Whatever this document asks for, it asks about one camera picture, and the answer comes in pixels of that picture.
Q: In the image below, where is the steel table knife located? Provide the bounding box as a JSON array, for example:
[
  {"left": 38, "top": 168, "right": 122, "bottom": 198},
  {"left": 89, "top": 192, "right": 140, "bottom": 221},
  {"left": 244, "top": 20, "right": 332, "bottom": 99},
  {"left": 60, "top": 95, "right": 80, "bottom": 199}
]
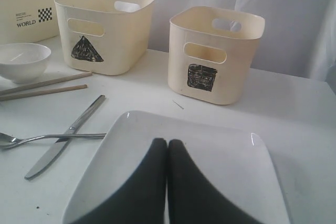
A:
[{"left": 24, "top": 94, "right": 106, "bottom": 180}]

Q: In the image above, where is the cream bin with triangle mark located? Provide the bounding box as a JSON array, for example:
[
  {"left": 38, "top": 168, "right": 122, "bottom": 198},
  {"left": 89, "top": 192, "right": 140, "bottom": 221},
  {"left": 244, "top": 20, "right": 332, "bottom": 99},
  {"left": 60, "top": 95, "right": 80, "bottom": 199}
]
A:
[{"left": 54, "top": 0, "right": 154, "bottom": 76}]

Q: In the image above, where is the white square plate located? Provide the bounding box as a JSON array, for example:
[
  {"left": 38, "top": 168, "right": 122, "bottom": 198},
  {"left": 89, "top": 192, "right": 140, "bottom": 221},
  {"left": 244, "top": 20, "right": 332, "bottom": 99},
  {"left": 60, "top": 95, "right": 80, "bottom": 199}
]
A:
[{"left": 62, "top": 111, "right": 290, "bottom": 223}]

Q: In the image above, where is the wooden chopstick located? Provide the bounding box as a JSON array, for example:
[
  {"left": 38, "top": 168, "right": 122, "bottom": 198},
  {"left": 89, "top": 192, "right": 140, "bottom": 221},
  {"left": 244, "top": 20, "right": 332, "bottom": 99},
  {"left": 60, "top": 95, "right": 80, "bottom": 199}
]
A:
[
  {"left": 1, "top": 72, "right": 93, "bottom": 95},
  {"left": 1, "top": 84, "right": 88, "bottom": 101}
]

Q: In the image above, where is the small white bowl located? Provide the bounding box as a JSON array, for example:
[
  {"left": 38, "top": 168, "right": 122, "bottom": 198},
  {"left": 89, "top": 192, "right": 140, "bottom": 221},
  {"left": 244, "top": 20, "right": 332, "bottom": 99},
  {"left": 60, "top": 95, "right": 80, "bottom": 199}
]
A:
[{"left": 1, "top": 43, "right": 51, "bottom": 83}]

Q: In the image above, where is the cream bin with circle mark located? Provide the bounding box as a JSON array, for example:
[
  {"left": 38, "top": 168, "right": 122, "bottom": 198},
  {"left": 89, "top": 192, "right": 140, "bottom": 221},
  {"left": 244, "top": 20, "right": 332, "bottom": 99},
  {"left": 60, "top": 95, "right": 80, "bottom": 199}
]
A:
[{"left": 1, "top": 0, "right": 59, "bottom": 45}]

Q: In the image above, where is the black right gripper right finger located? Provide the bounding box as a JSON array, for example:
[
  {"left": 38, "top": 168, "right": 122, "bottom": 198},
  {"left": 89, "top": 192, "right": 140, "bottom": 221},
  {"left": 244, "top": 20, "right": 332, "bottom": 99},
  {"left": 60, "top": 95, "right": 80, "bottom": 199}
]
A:
[{"left": 167, "top": 139, "right": 260, "bottom": 223}]

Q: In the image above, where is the cream bin with square mark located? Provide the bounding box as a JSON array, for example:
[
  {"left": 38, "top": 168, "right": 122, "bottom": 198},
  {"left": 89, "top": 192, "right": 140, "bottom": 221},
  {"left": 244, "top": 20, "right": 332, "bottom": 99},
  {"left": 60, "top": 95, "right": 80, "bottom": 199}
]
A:
[{"left": 167, "top": 6, "right": 265, "bottom": 105}]

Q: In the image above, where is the steel spoon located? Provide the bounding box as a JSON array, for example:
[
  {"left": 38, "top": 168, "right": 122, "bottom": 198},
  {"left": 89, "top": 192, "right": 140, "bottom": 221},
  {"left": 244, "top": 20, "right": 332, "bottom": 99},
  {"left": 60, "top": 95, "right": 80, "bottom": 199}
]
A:
[{"left": 1, "top": 133, "right": 106, "bottom": 149}]

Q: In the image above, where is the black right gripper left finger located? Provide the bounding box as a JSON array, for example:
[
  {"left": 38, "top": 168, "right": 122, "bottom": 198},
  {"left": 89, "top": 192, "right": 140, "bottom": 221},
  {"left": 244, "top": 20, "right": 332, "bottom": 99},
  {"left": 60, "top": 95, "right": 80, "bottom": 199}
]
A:
[{"left": 72, "top": 138, "right": 167, "bottom": 223}]

